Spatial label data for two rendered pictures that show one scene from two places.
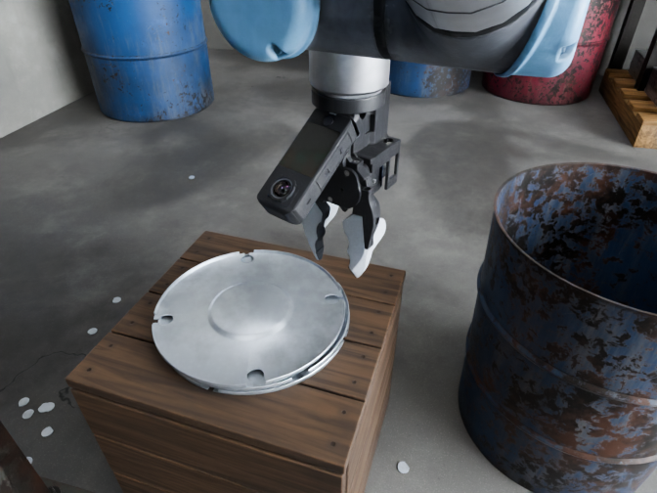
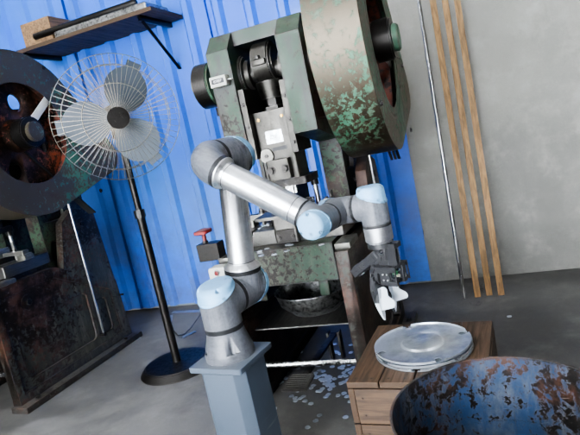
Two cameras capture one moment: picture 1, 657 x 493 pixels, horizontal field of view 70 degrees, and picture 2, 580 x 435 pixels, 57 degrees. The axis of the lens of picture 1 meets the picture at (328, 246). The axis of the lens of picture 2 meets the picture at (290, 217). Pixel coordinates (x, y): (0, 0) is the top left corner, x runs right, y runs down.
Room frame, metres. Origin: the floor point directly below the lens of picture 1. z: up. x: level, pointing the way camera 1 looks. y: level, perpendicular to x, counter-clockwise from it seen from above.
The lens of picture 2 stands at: (0.38, -1.43, 1.06)
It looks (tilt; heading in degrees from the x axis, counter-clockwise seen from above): 9 degrees down; 96
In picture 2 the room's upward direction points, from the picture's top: 12 degrees counter-clockwise
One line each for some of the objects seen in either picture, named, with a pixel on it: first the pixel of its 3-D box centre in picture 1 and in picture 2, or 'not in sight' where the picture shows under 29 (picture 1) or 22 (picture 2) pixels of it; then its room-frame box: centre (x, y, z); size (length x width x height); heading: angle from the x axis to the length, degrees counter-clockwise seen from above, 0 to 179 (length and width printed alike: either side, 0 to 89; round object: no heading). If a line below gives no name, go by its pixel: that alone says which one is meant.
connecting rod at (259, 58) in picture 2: not in sight; (270, 85); (0.18, 0.78, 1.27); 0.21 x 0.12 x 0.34; 75
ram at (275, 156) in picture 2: not in sight; (279, 142); (0.17, 0.74, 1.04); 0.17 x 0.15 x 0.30; 75
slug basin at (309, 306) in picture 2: not in sight; (314, 296); (0.18, 0.78, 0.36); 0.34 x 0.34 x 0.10
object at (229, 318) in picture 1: (250, 308); (421, 342); (0.53, 0.12, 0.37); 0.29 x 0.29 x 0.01
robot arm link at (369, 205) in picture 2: not in sight; (372, 205); (0.45, -0.02, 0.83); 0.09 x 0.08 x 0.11; 154
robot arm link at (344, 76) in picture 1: (346, 65); (379, 234); (0.45, -0.02, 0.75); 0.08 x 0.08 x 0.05
